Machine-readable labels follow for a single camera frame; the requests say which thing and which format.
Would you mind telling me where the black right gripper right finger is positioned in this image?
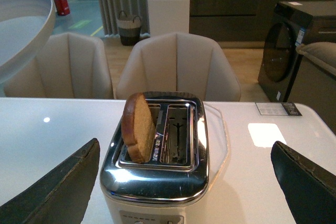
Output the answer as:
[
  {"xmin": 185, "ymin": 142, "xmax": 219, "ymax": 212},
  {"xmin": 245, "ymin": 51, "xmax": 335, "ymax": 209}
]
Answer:
[{"xmin": 270, "ymin": 141, "xmax": 335, "ymax": 223}]

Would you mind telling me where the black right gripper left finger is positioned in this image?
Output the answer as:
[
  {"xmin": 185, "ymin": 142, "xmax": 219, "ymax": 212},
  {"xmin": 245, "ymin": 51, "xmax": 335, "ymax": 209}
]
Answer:
[{"xmin": 1, "ymin": 138, "xmax": 100, "ymax": 223}]

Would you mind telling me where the brown bread slice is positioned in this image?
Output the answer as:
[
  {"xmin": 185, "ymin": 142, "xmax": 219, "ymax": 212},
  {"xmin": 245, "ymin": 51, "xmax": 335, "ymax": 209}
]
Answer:
[{"xmin": 121, "ymin": 93, "xmax": 155, "ymax": 163}]

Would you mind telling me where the white round plate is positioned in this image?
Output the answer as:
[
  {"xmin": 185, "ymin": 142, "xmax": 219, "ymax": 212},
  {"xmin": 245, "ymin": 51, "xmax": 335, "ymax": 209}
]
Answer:
[{"xmin": 1, "ymin": 0, "xmax": 56, "ymax": 82}]

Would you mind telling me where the label sticker on table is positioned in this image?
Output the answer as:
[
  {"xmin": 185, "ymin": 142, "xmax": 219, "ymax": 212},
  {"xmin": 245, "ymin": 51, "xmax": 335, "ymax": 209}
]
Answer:
[{"xmin": 255, "ymin": 102, "xmax": 302, "ymax": 116}]

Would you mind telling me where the white chrome two-slot toaster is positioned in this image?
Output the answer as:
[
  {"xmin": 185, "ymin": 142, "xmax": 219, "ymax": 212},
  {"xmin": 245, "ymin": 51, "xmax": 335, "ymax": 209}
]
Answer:
[{"xmin": 100, "ymin": 92, "xmax": 209, "ymax": 223}]

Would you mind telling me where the beige left chair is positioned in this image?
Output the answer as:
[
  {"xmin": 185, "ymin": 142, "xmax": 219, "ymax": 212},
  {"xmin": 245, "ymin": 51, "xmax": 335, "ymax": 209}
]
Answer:
[{"xmin": 4, "ymin": 33, "xmax": 114, "ymax": 99}]

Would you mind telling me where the beige chair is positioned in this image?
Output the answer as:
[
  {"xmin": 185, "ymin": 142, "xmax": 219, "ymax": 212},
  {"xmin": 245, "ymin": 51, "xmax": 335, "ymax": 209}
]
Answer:
[
  {"xmin": 4, "ymin": 33, "xmax": 114, "ymax": 99},
  {"xmin": 115, "ymin": 32, "xmax": 241, "ymax": 102}
]

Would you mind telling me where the grey sofa armrest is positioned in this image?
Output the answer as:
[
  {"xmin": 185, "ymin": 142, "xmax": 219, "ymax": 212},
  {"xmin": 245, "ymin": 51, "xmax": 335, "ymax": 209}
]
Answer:
[{"xmin": 287, "ymin": 41, "xmax": 336, "ymax": 127}]

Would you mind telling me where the dark front-load washing machine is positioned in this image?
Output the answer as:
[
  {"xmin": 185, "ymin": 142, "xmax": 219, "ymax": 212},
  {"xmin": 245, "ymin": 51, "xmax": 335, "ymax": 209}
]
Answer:
[{"xmin": 258, "ymin": 1, "xmax": 335, "ymax": 102}]

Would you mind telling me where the beige right chair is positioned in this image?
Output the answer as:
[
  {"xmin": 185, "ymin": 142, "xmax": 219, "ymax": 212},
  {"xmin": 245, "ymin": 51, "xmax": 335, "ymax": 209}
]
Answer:
[{"xmin": 115, "ymin": 32, "xmax": 241, "ymax": 102}]

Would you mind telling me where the woven laundry basket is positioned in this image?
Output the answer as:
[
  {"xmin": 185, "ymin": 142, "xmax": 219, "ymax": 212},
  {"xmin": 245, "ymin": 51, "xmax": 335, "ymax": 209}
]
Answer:
[{"xmin": 117, "ymin": 10, "xmax": 141, "ymax": 46}]

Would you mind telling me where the red box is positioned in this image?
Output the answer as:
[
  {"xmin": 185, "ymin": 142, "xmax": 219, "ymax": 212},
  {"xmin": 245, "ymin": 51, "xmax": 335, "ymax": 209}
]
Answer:
[{"xmin": 54, "ymin": 0, "xmax": 70, "ymax": 16}]

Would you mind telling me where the dark kitchen counter cabinet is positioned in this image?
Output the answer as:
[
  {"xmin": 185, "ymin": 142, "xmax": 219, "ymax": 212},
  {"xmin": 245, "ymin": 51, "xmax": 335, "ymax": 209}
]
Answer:
[{"xmin": 189, "ymin": 0, "xmax": 333, "ymax": 44}]

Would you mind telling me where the white tall cabinet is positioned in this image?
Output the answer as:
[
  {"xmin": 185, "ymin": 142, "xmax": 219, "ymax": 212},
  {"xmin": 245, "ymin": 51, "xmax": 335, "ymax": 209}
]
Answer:
[{"xmin": 147, "ymin": 0, "xmax": 190, "ymax": 37}]

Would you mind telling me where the white toaster power cable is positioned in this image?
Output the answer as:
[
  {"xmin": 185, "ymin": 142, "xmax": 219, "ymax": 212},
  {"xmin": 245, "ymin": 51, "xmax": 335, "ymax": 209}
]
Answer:
[{"xmin": 204, "ymin": 102, "xmax": 231, "ymax": 183}]

